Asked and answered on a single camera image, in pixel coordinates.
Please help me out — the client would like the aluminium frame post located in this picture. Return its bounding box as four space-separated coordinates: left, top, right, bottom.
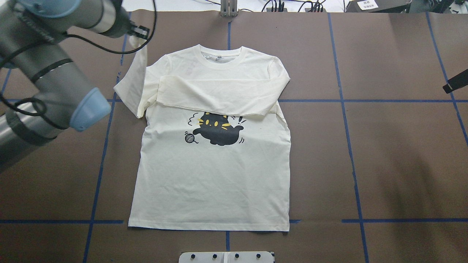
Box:
220 0 238 17

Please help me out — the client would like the cream long-sleeve cat shirt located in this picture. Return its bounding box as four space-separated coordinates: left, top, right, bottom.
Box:
114 45 291 232

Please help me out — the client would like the black box with label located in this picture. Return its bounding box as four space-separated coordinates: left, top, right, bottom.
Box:
345 0 411 13

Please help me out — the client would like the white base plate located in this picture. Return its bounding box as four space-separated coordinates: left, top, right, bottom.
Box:
178 251 276 263

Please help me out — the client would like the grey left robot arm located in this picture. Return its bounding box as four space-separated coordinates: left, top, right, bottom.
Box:
0 0 157 172

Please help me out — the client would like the brown table cover mat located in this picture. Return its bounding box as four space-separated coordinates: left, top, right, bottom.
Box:
0 11 468 263

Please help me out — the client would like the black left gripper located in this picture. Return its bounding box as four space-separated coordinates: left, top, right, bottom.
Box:
107 15 150 40

